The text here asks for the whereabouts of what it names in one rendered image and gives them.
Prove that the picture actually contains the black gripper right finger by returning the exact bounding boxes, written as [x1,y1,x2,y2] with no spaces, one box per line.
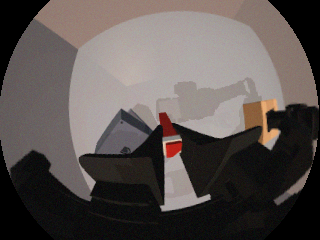
[172,123,261,199]

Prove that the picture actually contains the grey angled panel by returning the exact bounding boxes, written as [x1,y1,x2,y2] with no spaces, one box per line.
[95,108,152,155]

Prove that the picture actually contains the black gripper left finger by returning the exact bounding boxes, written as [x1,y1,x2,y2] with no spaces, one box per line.
[79,124,165,207]

